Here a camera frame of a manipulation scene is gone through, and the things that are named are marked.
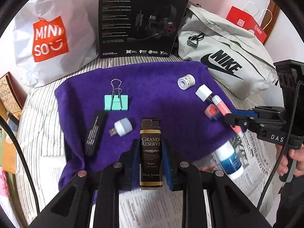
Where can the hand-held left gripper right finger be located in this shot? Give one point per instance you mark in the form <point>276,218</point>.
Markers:
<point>169,168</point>

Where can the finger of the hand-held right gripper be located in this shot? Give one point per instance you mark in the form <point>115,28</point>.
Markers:
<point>241,112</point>
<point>237,121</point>

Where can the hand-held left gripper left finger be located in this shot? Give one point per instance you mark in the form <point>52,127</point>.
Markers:
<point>134,163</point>

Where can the thin pink tube white cap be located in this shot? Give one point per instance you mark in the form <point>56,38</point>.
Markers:
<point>222,106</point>

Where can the dark brown gold lighter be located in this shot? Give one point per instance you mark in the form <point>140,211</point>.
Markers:
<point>150,147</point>

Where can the small white plug-in light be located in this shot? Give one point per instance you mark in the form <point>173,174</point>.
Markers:
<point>123,127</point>

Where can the white charger plug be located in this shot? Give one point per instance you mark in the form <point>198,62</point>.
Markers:
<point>203,92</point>

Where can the black rectangular stick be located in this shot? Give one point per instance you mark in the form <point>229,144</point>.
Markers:
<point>95,133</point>

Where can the small white roll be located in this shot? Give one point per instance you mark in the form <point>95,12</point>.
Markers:
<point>186,82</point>

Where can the green binder clip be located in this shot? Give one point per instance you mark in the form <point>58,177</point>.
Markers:
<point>116,103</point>

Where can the person's right hand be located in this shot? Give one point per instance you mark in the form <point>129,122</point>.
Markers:
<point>299,154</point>

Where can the newspaper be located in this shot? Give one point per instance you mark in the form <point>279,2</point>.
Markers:
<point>256,152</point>

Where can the white bottle blue label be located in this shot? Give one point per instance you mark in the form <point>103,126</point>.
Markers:
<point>229,159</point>

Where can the clear patterned bottle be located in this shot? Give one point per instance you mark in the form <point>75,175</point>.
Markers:
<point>209,165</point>

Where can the person's dark clothing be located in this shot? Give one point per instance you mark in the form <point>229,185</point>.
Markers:
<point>289,206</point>

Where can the grey waist bag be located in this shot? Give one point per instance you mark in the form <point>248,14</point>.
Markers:
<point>225,35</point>

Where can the purple towel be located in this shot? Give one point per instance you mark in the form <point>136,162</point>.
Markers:
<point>154,87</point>

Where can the striped bedsheet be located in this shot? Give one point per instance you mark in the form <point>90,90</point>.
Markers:
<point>40,114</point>

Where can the black headset box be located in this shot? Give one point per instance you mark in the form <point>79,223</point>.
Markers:
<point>123,28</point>

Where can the brown patterned box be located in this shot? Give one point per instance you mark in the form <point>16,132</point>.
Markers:
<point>9,92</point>

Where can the white plastic shopping bag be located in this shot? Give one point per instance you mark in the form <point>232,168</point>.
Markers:
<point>71,16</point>

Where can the curved brown wooden frame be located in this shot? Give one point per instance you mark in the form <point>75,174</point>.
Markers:
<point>274,16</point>

